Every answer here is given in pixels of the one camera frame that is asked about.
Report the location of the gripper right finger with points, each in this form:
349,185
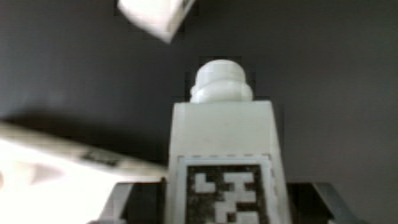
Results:
319,206

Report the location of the white leg with tag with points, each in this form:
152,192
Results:
226,185

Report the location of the white leg centre right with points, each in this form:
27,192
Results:
157,15

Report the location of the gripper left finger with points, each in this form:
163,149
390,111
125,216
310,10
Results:
134,205

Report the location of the white square tabletop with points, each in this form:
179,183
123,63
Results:
59,176

